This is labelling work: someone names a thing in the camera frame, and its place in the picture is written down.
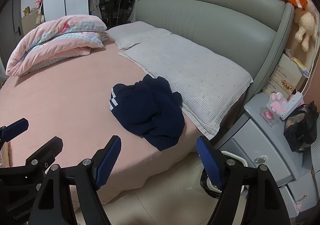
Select beige bunny plush toy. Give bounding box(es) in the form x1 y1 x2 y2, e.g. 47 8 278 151
294 5 318 53

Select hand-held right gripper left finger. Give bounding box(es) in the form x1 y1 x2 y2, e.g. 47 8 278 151
31 135 122 225

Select small yellow white box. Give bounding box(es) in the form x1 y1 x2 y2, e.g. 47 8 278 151
290 57 310 78

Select grey nightstand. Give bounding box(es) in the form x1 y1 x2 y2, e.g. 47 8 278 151
217 91 320 218

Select pink cat paw stand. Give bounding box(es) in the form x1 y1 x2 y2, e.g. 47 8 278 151
260 91 289 125

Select small white checkered pillow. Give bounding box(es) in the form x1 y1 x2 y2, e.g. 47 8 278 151
106 21 173 51

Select white low cabinet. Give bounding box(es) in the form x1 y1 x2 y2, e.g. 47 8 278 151
21 11 45 26

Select black bag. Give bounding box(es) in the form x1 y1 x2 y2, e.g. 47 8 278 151
283 101 319 152

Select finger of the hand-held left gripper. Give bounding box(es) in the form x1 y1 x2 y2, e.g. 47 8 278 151
0 118 29 143
24 136 63 174

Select grey door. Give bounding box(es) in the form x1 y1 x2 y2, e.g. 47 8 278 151
7 0 24 49

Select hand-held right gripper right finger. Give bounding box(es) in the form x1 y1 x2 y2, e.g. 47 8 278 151
197 136 290 225

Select navy garment wide white stripe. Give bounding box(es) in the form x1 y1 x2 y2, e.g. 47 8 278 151
117 74 186 151

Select white plastic device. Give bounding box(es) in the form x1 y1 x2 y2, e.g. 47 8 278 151
280 92 304 120

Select pink folded quilt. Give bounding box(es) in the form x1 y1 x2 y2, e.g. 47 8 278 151
5 14 108 77

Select large white printed box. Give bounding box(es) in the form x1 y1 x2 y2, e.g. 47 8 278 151
262 54 303 98

